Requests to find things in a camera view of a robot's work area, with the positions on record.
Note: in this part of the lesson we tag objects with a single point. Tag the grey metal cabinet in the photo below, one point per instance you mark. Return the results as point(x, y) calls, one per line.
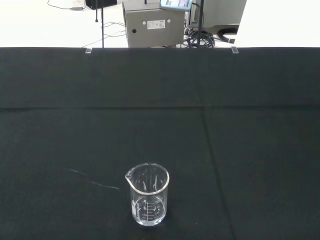
point(152, 35)

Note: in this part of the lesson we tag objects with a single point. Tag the black bench cloth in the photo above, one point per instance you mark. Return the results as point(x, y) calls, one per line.
point(75, 130)

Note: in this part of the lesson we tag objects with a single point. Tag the black tripod pole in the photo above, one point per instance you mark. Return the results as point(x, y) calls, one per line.
point(199, 30)
point(102, 30)

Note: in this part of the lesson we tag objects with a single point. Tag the clear plastic cloth clip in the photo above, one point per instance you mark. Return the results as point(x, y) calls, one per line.
point(234, 50)
point(88, 50)

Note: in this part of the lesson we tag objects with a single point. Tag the blue-edged tablet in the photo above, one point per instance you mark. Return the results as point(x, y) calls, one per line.
point(175, 5)

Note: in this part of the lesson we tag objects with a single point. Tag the black box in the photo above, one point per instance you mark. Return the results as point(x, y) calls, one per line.
point(100, 3)

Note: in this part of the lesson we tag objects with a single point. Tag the pale board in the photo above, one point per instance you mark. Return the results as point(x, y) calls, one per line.
point(280, 22)

